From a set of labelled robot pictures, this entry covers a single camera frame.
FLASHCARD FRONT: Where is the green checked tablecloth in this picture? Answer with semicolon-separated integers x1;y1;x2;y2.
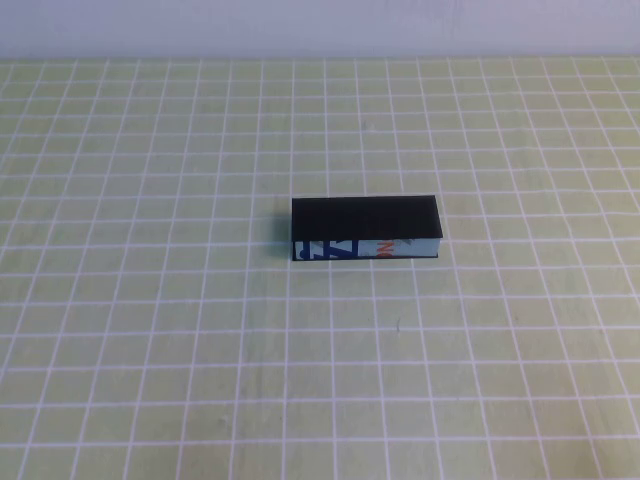
0;55;640;480

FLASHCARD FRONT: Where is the black glasses case printed front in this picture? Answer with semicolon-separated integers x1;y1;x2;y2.
290;194;446;263

